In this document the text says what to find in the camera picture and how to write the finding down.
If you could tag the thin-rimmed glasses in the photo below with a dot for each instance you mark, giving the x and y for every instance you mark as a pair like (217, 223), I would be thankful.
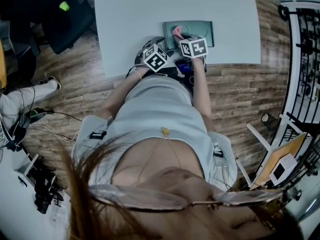
(140, 199)

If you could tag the black office chair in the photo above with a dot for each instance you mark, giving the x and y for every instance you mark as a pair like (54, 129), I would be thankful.
(62, 31)

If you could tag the wooden board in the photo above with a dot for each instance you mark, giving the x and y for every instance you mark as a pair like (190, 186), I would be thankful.
(275, 156)

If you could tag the green rectangular tray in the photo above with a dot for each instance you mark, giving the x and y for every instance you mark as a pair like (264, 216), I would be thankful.
(200, 27)

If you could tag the white microwave oven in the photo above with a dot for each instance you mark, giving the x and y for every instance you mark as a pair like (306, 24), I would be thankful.
(285, 167)

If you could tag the green cup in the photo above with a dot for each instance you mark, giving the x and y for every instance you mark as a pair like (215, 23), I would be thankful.
(64, 6)

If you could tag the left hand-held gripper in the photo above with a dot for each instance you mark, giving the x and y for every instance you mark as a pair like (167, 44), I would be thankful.
(155, 59)

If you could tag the white metal frame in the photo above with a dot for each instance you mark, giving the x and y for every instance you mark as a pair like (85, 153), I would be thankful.
(258, 136)

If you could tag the white open tray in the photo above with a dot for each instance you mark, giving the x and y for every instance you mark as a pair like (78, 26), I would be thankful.
(25, 169)

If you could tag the pile of black equipment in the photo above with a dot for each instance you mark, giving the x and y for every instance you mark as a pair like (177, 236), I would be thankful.
(45, 189)

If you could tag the black metal railing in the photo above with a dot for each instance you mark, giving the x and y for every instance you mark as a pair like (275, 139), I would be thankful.
(297, 119)

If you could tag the person's left forearm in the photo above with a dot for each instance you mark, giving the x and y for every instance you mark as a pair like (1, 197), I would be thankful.
(120, 96)

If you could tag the blue-screen phone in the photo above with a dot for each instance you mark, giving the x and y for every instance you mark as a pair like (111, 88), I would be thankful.
(183, 66)

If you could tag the person's right forearm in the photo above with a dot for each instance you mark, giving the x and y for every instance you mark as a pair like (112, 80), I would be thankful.
(202, 94)

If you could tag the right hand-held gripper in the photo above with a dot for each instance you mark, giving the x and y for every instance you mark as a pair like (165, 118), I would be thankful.
(196, 47)

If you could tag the pink cloth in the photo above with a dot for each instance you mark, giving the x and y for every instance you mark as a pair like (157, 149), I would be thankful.
(177, 30)

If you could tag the person's grey top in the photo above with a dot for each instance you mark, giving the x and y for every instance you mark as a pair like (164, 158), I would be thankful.
(160, 109)

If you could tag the black waste bin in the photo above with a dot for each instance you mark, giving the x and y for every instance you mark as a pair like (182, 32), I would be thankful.
(271, 124)

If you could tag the dark rounded floor device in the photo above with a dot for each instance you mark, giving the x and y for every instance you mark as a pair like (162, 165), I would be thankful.
(37, 113)

